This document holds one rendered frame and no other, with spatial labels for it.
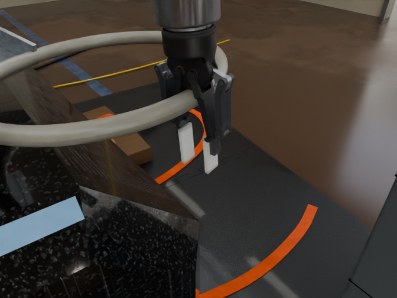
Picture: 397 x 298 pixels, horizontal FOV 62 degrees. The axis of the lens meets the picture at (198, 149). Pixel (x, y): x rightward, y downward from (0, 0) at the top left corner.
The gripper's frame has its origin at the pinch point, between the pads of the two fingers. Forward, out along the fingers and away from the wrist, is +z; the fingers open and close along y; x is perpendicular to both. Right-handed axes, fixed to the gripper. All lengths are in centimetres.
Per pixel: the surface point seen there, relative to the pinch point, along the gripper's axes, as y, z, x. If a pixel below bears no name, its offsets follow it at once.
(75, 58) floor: 258, 64, -135
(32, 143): 10.4, -9.1, 21.2
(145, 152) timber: 89, 68, -60
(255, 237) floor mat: 16, 80, -52
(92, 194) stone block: 9.8, 3.3, 15.7
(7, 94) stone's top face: 50, -2, 8
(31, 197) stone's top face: 13.8, 0.5, 23.0
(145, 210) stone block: 7.7, 12.3, 7.6
